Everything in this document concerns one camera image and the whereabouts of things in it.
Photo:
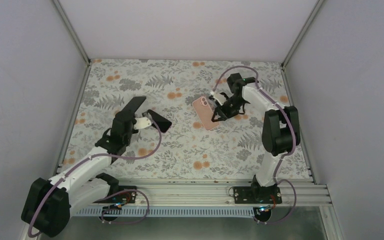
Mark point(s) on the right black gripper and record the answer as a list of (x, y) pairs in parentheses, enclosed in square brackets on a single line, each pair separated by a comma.
[(224, 115)]

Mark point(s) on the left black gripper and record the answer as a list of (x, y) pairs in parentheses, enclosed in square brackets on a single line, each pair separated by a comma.
[(133, 115)]

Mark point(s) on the pink-edged black smartphone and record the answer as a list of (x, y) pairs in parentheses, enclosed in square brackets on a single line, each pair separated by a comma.
[(133, 105)]

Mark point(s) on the pink silicone phone case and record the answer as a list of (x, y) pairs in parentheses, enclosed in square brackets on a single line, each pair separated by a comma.
[(205, 112)]

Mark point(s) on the purple smartphone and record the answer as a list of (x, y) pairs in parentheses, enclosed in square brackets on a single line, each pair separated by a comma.
[(159, 121)]

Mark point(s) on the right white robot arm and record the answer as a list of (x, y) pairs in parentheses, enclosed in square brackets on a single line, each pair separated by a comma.
[(280, 132)]

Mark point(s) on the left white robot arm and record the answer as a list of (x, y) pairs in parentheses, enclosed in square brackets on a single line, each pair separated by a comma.
[(51, 203)]

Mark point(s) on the floral patterned table mat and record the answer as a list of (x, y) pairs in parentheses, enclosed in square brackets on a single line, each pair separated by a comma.
[(233, 150)]

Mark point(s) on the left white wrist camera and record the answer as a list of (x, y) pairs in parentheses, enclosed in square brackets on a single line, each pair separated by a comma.
[(142, 122)]

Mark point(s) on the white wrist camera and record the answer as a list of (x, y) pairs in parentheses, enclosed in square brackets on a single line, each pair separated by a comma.
[(218, 98), (142, 122)]

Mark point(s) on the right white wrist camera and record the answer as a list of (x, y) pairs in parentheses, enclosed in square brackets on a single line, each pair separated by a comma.
[(218, 98)]

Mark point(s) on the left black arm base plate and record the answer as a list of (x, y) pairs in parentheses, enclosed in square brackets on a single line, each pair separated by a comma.
[(121, 198)]

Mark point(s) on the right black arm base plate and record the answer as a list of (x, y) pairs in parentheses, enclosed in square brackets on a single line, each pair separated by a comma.
[(245, 195)]

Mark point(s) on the white slotted cable duct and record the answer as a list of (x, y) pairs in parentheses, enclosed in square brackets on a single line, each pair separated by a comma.
[(182, 211)]

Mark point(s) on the aluminium rail frame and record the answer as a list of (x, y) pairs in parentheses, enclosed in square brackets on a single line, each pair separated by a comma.
[(216, 193)]

